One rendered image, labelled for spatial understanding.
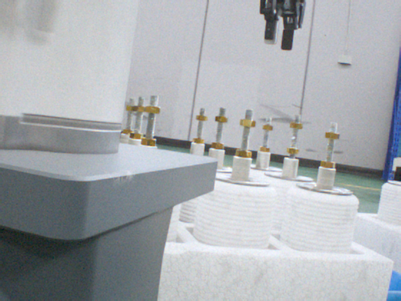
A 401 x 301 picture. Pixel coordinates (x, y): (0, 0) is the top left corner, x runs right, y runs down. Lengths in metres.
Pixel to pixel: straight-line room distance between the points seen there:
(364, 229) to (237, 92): 4.86
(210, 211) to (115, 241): 0.45
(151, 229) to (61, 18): 0.09
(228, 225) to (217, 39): 5.38
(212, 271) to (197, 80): 5.39
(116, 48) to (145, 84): 5.93
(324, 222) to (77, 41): 0.51
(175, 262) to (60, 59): 0.41
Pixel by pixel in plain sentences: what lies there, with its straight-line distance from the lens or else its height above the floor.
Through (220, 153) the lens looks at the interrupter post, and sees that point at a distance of 0.75.
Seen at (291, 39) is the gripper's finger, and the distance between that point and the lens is 0.95.
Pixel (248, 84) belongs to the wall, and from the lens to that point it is 5.80.
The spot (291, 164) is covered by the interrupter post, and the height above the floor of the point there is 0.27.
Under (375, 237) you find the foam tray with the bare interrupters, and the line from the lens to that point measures 1.00.
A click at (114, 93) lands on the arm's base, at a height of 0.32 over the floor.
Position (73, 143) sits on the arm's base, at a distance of 0.18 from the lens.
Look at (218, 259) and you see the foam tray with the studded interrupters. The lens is 0.58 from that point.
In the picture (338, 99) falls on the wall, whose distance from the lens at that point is 5.70.
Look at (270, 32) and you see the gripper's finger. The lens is 0.88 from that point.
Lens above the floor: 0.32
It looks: 3 degrees down
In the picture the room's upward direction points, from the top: 8 degrees clockwise
